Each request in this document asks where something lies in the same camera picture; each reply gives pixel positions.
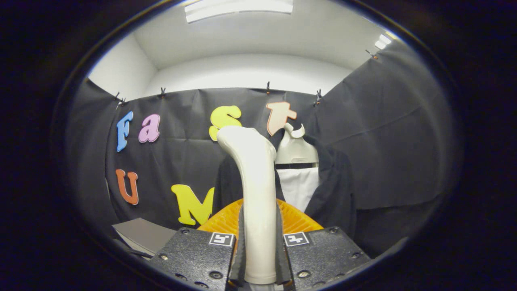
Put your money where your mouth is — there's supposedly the black blazer jacket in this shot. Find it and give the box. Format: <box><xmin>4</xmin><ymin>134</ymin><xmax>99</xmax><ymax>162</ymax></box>
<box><xmin>213</xmin><ymin>129</ymin><xmax>357</xmax><ymax>240</ymax></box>

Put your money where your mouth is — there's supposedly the row of backdrop clips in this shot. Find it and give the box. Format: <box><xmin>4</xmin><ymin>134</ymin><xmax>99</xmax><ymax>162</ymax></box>
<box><xmin>114</xmin><ymin>49</ymin><xmax>379</xmax><ymax>108</ymax></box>

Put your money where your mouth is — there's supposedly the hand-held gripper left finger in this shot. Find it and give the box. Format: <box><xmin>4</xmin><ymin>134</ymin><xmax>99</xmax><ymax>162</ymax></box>
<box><xmin>147</xmin><ymin>198</ymin><xmax>246</xmax><ymax>291</ymax></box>

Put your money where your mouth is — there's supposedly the black backdrop cloth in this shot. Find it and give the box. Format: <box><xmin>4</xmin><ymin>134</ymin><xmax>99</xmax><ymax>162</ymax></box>
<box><xmin>65</xmin><ymin>38</ymin><xmax>461</xmax><ymax>259</ymax></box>

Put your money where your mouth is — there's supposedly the white garment steamer head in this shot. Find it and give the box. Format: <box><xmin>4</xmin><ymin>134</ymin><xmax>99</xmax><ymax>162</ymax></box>
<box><xmin>216</xmin><ymin>125</ymin><xmax>279</xmax><ymax>285</ymax></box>

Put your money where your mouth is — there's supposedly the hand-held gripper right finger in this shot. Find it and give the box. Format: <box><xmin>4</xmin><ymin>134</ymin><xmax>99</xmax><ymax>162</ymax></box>
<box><xmin>276</xmin><ymin>198</ymin><xmax>371</xmax><ymax>291</ymax></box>

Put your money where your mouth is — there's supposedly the grey cabinet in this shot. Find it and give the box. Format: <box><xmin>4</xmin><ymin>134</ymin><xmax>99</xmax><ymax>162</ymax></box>
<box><xmin>112</xmin><ymin>217</ymin><xmax>177</xmax><ymax>257</ymax></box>

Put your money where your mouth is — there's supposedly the long ceiling light panel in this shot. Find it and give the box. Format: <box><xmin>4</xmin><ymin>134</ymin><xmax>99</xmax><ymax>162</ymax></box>
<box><xmin>185</xmin><ymin>0</ymin><xmax>294</xmax><ymax>23</ymax></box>

